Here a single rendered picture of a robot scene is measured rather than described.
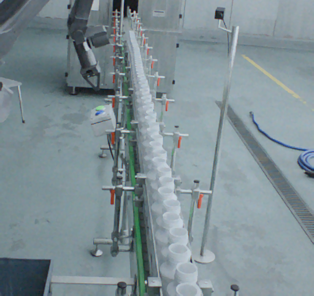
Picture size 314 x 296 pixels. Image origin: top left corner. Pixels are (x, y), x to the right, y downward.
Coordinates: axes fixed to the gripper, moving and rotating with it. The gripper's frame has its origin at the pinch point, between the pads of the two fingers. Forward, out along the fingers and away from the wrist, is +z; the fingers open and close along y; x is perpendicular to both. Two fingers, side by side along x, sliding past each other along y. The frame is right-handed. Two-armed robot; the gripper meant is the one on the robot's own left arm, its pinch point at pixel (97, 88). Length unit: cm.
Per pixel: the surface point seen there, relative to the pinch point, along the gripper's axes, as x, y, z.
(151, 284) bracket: -11, -106, 10
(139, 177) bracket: -11, -61, 11
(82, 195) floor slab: 53, 142, 109
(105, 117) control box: -0.7, -10.6, 8.6
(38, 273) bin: 19, -75, 21
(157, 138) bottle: -17.5, -44.1, 8.5
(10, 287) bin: 27, -76, 23
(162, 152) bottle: -18, -53, 9
